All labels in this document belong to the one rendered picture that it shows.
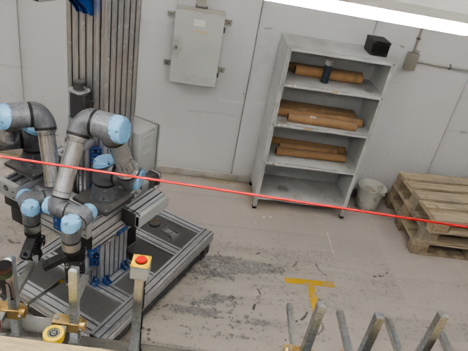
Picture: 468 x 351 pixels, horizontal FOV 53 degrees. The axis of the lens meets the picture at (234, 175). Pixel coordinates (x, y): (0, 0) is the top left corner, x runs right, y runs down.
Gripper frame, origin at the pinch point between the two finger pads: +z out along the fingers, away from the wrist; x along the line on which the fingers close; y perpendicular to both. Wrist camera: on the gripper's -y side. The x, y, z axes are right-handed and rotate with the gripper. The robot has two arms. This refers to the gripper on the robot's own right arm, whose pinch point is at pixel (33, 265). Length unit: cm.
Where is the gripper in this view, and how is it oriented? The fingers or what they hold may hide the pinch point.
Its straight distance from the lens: 245.3
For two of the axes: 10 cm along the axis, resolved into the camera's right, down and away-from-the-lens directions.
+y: 0.3, -5.1, 8.6
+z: -1.6, 8.4, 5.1
